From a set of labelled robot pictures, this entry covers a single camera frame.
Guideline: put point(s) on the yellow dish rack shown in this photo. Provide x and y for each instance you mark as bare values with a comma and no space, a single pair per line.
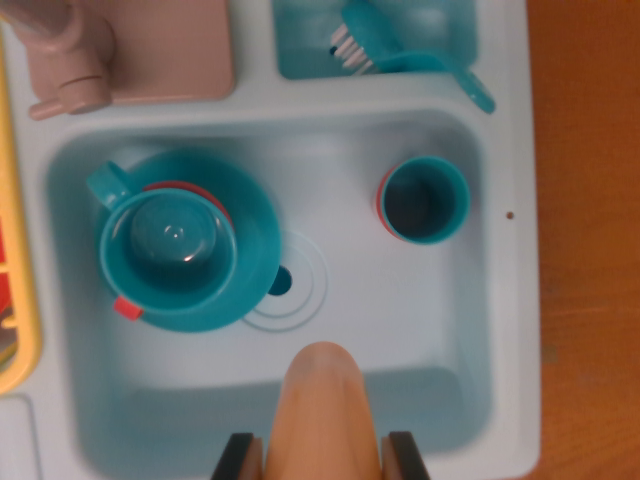
10,175

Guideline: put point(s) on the light blue toy sink unit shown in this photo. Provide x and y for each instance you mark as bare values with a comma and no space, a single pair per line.
400,300

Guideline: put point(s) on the grey faucet base plate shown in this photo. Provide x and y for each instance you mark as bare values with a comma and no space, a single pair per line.
175,50

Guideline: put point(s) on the teal dish brush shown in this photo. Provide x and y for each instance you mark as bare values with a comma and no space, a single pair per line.
380,45

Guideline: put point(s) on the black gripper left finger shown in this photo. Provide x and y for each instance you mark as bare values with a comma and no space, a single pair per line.
240,460

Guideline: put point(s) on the teal tumbler cup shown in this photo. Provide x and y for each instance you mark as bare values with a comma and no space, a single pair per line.
425,200

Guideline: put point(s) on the coral tumbler cup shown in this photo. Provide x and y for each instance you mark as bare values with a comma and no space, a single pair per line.
381,200

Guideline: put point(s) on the teal plate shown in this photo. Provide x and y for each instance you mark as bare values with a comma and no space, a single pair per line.
250,225

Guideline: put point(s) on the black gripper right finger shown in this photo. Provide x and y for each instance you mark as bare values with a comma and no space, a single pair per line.
404,460

